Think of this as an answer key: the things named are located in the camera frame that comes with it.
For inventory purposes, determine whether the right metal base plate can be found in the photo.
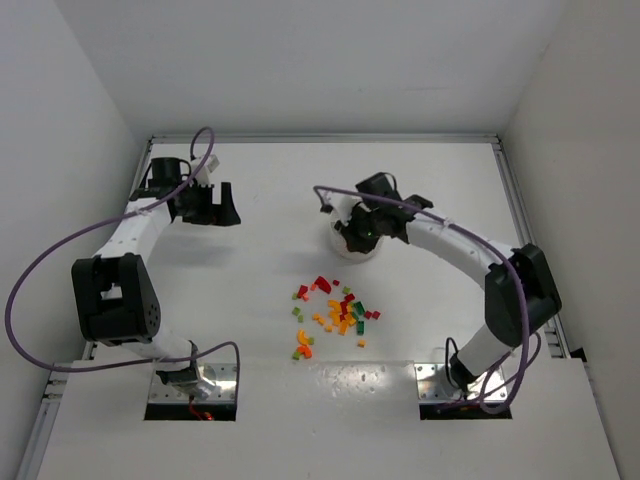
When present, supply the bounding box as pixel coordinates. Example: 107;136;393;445
415;362;508;402

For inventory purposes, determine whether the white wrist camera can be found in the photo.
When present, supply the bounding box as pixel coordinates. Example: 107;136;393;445
195;154;220;186
330;196;360;229

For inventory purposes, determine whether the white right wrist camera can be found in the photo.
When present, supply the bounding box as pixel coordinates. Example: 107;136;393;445
330;196;360;229

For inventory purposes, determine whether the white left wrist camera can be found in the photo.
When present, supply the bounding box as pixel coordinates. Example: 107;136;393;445
195;154;220;186

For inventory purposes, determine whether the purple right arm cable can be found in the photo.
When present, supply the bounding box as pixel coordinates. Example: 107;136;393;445
313;185;542;415

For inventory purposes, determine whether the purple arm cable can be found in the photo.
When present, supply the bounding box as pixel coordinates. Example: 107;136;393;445
5;126;241;396
313;185;542;415

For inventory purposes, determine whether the yellow curved lego piece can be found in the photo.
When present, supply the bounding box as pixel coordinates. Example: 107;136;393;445
296;329;310;345

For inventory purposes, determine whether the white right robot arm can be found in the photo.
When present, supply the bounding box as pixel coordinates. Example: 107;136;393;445
331;172;562;389

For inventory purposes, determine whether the metal base plate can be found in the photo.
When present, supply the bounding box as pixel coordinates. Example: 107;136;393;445
415;362;508;402
148;363;238;405

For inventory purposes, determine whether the aluminium frame rail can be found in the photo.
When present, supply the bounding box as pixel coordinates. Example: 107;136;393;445
492;136;570;359

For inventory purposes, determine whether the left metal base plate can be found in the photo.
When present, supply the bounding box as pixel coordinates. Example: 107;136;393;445
148;363;238;405

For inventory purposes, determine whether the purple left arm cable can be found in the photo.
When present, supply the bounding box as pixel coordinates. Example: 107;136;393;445
5;126;241;396

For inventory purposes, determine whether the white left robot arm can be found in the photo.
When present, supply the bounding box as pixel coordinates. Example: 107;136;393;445
71;154;241;397

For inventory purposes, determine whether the white divided round container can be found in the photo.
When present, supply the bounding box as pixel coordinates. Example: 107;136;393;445
328;220;384;263

